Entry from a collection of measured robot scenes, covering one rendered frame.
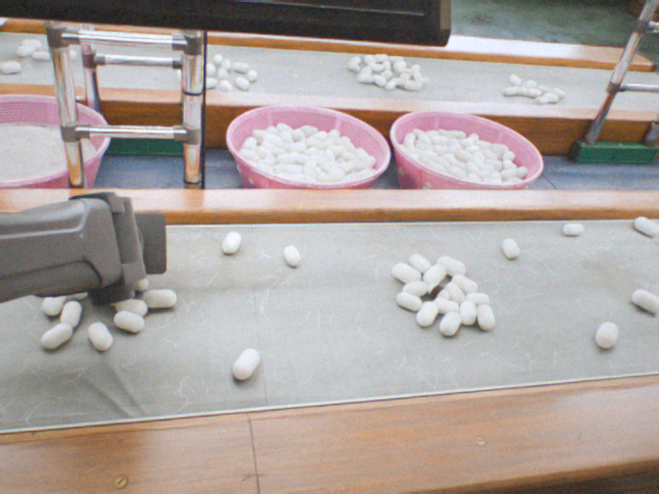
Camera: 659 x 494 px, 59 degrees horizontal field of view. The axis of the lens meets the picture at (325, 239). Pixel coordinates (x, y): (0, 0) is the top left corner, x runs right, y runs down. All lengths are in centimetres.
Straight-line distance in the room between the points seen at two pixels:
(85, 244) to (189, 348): 26
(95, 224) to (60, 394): 23
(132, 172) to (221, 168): 15
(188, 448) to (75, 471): 9
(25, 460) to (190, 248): 33
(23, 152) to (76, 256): 61
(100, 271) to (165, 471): 19
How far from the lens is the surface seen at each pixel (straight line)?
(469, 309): 72
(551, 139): 133
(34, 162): 97
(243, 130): 102
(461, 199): 91
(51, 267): 37
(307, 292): 71
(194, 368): 62
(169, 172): 104
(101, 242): 43
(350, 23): 56
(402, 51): 150
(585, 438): 64
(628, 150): 142
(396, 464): 55
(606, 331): 77
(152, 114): 108
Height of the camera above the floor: 121
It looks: 37 degrees down
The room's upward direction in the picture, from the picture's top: 10 degrees clockwise
